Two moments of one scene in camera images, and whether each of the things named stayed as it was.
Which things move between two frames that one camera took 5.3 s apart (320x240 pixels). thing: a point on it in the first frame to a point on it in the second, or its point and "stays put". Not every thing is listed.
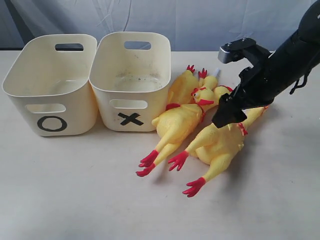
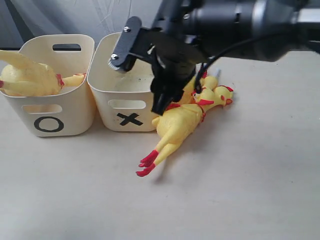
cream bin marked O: (48, 83) stays put
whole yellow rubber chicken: (218, 147) to (20, 77)
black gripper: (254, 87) to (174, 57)
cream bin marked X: (131, 72) stays put
